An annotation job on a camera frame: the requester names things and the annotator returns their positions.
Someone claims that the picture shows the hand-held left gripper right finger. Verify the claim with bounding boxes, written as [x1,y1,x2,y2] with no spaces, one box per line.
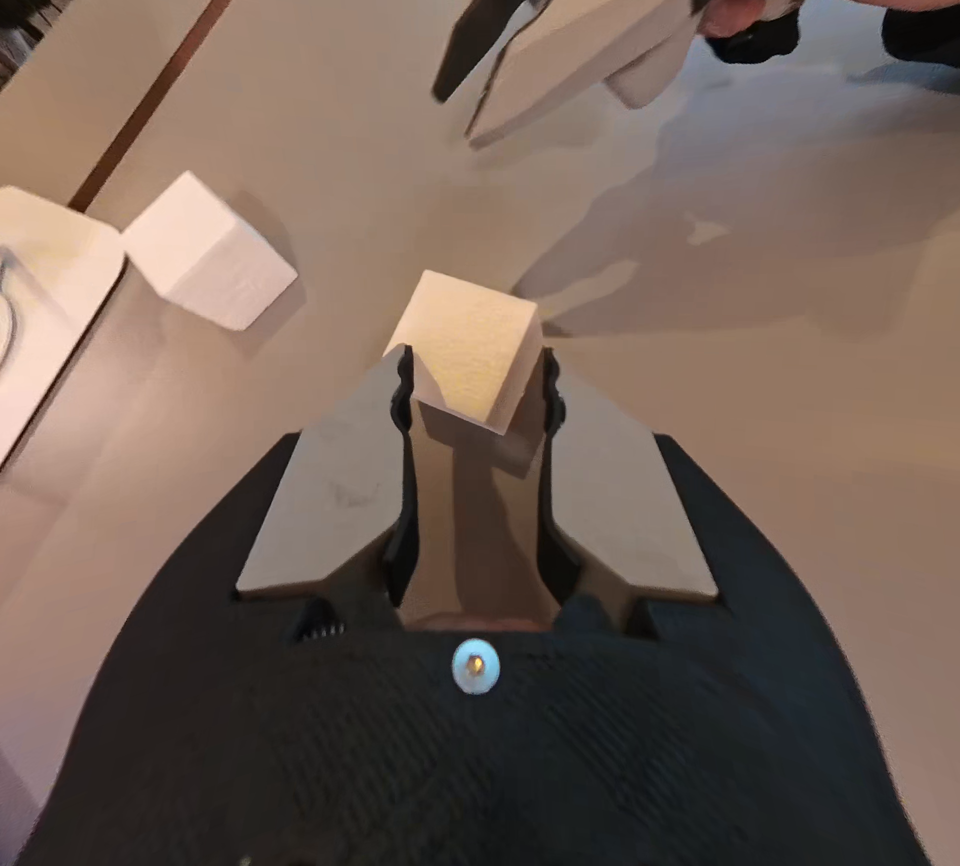
[535,347,721,629]

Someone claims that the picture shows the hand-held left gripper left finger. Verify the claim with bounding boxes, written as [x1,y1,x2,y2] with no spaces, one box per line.
[234,343,421,611]

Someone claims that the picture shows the white hard foam cube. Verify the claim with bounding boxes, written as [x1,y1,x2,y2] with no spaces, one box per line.
[122,170,300,333]
[382,269,543,437]

